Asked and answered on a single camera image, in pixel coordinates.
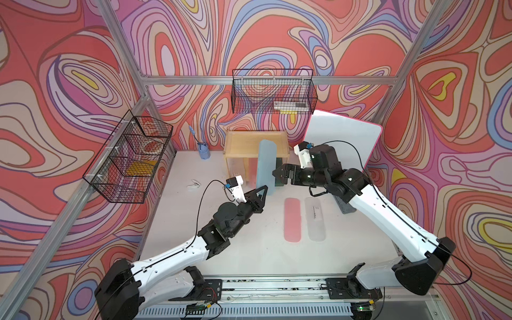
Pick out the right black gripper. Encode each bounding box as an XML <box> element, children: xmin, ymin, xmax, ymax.
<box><xmin>273</xmin><ymin>163</ymin><xmax>329</xmax><ymax>187</ymax></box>

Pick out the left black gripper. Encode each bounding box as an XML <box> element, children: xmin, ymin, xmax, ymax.
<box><xmin>225</xmin><ymin>185</ymin><xmax>266</xmax><ymax>239</ymax></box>

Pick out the teal pencil case top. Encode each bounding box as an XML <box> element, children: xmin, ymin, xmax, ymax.
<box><xmin>256</xmin><ymin>139</ymin><xmax>277</xmax><ymax>195</ymax></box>

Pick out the pink pencil case top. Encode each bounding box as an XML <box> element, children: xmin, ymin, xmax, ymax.
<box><xmin>284</xmin><ymin>197</ymin><xmax>302</xmax><ymax>243</ymax></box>

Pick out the pink pencil case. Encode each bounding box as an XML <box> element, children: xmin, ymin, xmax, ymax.
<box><xmin>249</xmin><ymin>158</ymin><xmax>258</xmax><ymax>189</ymax></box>
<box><xmin>284</xmin><ymin>197</ymin><xmax>302</xmax><ymax>243</ymax></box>

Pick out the clear pencil case top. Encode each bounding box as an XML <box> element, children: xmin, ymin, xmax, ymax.
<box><xmin>305</xmin><ymin>197</ymin><xmax>326</xmax><ymax>242</ymax></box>

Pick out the pink pencil case bottom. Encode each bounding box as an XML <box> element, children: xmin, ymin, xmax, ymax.
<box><xmin>249</xmin><ymin>158</ymin><xmax>258</xmax><ymax>189</ymax></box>

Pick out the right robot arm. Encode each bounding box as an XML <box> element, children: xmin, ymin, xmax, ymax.
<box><xmin>272</xmin><ymin>143</ymin><xmax>456</xmax><ymax>295</ymax></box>

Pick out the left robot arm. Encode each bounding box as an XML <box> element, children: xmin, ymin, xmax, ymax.
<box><xmin>94</xmin><ymin>186</ymin><xmax>268</xmax><ymax>319</ymax></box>

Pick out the wooden two-tier shelf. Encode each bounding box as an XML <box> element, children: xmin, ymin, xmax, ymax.
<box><xmin>223</xmin><ymin>131</ymin><xmax>289</xmax><ymax>187</ymax></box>

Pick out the marker box in basket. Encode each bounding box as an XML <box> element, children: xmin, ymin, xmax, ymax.
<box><xmin>273</xmin><ymin>101</ymin><xmax>311</xmax><ymax>114</ymax></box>

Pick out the small white clip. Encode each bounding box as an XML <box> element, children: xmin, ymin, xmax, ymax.
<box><xmin>187</xmin><ymin>179</ymin><xmax>201</xmax><ymax>189</ymax></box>

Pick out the blue pen cup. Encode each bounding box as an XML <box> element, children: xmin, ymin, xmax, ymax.
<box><xmin>198</xmin><ymin>143</ymin><xmax>211</xmax><ymax>160</ymax></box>

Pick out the pink framed whiteboard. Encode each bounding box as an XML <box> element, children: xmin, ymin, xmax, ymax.
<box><xmin>303</xmin><ymin>110</ymin><xmax>383</xmax><ymax>169</ymax></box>

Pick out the blue pen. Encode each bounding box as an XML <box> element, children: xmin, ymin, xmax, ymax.
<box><xmin>189</xmin><ymin>125</ymin><xmax>201</xmax><ymax>145</ymax></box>

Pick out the yellow item in basket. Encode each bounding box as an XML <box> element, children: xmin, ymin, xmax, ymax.
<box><xmin>125</xmin><ymin>161</ymin><xmax>156</xmax><ymax>177</ymax></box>

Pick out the green circuit board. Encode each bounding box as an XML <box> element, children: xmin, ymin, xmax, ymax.
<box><xmin>185</xmin><ymin>302</ymin><xmax>212</xmax><ymax>315</ymax></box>

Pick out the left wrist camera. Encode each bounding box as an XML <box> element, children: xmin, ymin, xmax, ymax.
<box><xmin>225</xmin><ymin>175</ymin><xmax>246</xmax><ymax>203</ymax></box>

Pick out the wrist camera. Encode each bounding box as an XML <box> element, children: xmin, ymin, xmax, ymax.
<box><xmin>293</xmin><ymin>141</ymin><xmax>313</xmax><ymax>169</ymax></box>
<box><xmin>225</xmin><ymin>175</ymin><xmax>246</xmax><ymax>203</ymax></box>

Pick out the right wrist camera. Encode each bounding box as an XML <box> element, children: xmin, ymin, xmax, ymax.
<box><xmin>293</xmin><ymin>141</ymin><xmax>313</xmax><ymax>169</ymax></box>

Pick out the back black wire basket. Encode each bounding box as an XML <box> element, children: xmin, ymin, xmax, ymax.
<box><xmin>231</xmin><ymin>67</ymin><xmax>318</xmax><ymax>115</ymax></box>

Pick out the black wire basket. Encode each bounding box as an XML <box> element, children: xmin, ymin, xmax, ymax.
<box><xmin>82</xmin><ymin>111</ymin><xmax>173</xmax><ymax>204</ymax></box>
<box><xmin>231</xmin><ymin>67</ymin><xmax>318</xmax><ymax>115</ymax></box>

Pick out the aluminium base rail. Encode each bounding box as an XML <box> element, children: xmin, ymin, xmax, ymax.
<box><xmin>134</xmin><ymin>276</ymin><xmax>449</xmax><ymax>319</ymax></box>

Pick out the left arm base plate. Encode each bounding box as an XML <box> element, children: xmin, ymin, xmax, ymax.
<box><xmin>169</xmin><ymin>279</ymin><xmax>223</xmax><ymax>301</ymax></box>

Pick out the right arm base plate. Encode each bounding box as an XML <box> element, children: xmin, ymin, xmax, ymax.
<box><xmin>323</xmin><ymin>277</ymin><xmax>383</xmax><ymax>301</ymax></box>

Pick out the left black wire basket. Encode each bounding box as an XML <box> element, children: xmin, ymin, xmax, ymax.
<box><xmin>82</xmin><ymin>111</ymin><xmax>173</xmax><ymax>204</ymax></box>

